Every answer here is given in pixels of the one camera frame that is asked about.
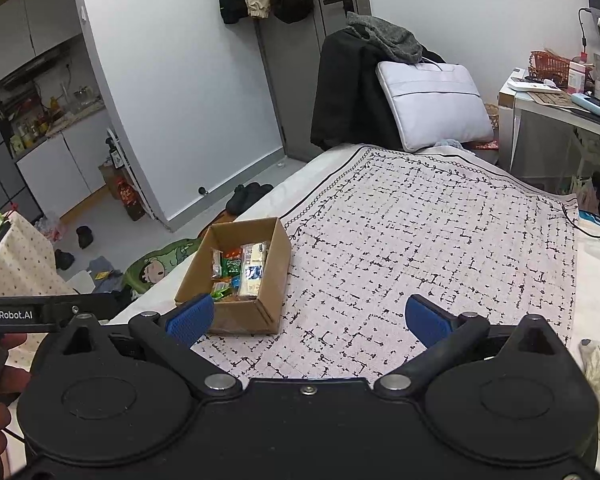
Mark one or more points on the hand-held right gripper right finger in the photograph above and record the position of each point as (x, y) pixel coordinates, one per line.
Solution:
(430, 322)

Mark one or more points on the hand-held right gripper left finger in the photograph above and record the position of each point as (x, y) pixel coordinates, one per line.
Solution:
(190, 317)

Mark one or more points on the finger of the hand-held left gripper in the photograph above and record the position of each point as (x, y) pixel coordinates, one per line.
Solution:
(100, 306)

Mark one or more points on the cardboard box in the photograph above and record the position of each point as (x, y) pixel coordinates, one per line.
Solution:
(250, 317)

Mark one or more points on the pile of snack packets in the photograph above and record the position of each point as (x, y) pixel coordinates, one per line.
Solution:
(230, 265)

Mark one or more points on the pale yellow biscuit packet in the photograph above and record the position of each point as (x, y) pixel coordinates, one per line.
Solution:
(252, 272)

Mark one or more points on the person's left hand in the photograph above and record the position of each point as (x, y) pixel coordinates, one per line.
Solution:
(12, 365)

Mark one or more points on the small yellow packet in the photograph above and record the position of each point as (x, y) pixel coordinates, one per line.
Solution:
(103, 275)

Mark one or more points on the blue jeans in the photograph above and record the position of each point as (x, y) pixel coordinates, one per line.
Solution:
(105, 267)

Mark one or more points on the beige dotted cloth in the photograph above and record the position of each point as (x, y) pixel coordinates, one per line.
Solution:
(20, 270)

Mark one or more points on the black sock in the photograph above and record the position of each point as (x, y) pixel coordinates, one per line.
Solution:
(85, 237)
(65, 260)

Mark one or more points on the green cartoon floor mat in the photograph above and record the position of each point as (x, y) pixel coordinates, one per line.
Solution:
(155, 265)

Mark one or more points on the clear plastic bag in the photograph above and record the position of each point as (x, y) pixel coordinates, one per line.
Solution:
(50, 225)

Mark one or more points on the dark soda bottle red label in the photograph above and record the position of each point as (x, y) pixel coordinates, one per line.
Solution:
(127, 195)

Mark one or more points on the white kitchen cabinet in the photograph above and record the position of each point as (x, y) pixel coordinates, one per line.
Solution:
(50, 180)

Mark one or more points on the dark bottle white label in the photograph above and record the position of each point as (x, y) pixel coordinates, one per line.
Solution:
(116, 152)

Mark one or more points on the red flat packet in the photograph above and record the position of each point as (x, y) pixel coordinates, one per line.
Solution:
(485, 146)

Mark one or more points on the kitchen countertop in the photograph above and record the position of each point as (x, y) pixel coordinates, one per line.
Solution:
(75, 115)

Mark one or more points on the grey laptop bag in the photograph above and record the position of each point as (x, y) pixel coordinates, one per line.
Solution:
(435, 105)

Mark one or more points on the white desk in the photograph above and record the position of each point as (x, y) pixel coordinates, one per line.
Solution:
(545, 130)

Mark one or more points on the grey door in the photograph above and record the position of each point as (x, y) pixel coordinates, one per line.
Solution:
(305, 85)

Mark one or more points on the orange plastic basket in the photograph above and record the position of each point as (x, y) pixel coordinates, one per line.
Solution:
(549, 65)

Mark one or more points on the pink box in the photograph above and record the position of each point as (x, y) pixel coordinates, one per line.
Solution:
(577, 76)

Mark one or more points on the grey hoodie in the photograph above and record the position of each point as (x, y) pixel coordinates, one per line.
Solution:
(385, 35)

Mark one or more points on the white wall cabinet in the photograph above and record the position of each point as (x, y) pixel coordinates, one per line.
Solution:
(30, 25)

